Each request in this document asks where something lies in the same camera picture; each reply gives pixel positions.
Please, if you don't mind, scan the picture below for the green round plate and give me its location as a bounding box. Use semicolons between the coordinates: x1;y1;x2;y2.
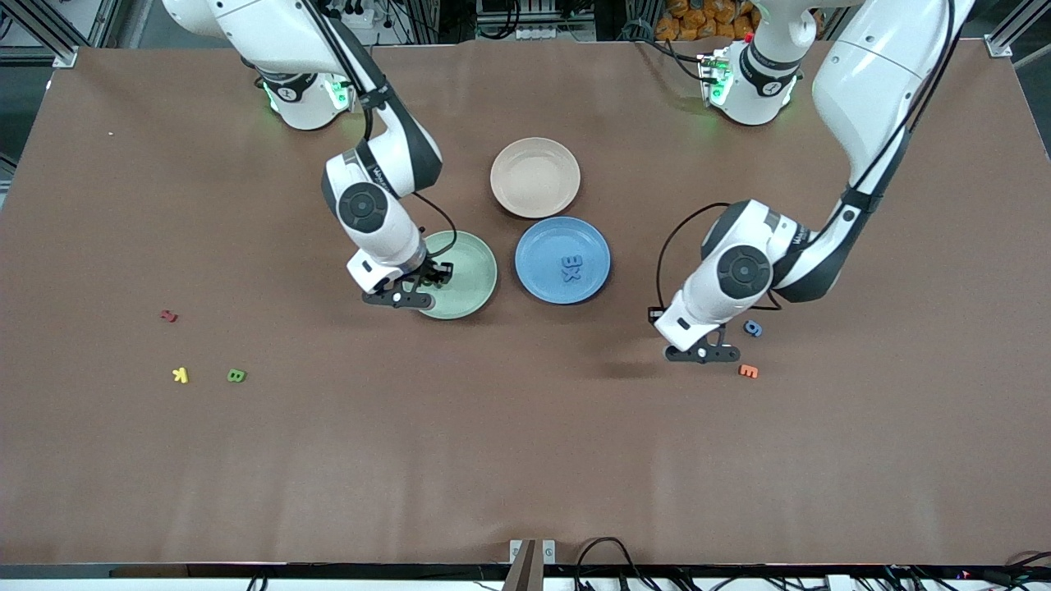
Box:
415;231;498;320

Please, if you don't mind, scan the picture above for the blue round plate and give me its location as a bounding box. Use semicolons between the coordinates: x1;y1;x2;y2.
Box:
515;217;612;305

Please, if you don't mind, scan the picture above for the beige round plate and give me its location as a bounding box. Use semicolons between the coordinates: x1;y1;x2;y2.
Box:
490;137;581;219

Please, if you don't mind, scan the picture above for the brown table cover sheet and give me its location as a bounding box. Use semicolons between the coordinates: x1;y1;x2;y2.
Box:
0;39;1051;567

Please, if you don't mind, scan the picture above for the pile of orange objects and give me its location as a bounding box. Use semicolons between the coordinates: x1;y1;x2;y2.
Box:
657;0;760;42

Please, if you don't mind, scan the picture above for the black looped cable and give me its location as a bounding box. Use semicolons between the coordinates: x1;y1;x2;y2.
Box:
575;537;649;591

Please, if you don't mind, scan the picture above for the silver camera mount bracket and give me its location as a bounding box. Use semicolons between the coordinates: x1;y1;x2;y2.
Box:
503;538;558;591

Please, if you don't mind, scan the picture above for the black table edge rail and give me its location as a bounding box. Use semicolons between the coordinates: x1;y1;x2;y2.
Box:
0;561;1051;582

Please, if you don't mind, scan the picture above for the aluminium frame post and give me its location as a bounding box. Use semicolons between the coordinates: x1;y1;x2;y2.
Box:
16;0;80;68
985;0;1051;58

